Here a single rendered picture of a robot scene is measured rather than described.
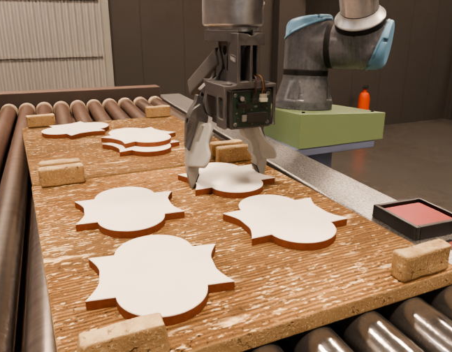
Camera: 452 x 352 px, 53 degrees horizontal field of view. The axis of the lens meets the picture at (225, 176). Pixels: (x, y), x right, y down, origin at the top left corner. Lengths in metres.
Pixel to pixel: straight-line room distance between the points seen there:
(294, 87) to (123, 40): 3.15
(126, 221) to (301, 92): 0.75
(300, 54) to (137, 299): 0.90
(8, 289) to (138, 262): 0.13
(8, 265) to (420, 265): 0.40
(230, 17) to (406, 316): 0.36
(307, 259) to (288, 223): 0.06
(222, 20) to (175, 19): 3.79
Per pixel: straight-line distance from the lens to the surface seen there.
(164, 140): 0.82
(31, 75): 4.09
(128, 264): 0.42
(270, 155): 0.62
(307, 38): 1.17
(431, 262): 0.45
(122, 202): 0.56
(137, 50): 4.25
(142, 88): 1.59
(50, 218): 0.56
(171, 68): 4.34
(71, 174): 0.67
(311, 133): 1.10
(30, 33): 4.07
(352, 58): 1.14
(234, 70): 0.55
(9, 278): 0.50
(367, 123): 1.20
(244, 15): 0.56
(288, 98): 1.17
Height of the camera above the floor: 1.15
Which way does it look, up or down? 18 degrees down
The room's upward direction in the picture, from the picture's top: straight up
